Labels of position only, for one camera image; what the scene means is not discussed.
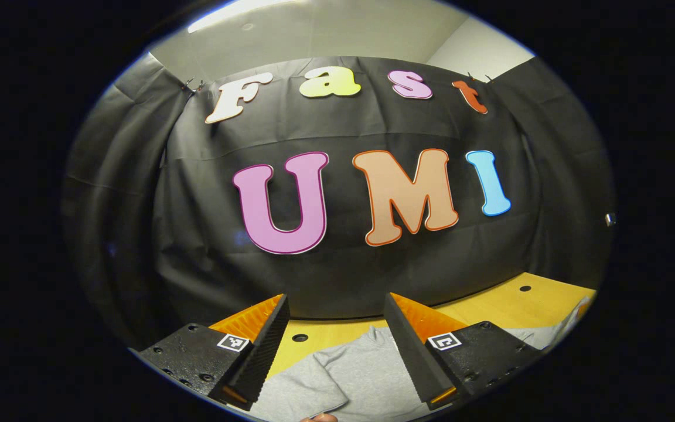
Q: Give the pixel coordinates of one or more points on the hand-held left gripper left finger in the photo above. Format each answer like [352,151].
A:
[264,357]

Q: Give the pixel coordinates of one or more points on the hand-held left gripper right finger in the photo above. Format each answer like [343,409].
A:
[415,363]

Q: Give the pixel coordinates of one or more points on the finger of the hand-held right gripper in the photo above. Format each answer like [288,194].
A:
[610,220]

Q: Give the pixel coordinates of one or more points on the grey zip sweatshirt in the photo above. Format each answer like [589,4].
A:
[361,375]

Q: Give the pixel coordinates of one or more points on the black backdrop cloth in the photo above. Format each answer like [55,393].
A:
[208,193]

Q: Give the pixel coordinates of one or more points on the black binder clip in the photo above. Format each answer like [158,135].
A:
[192,86]
[479,78]

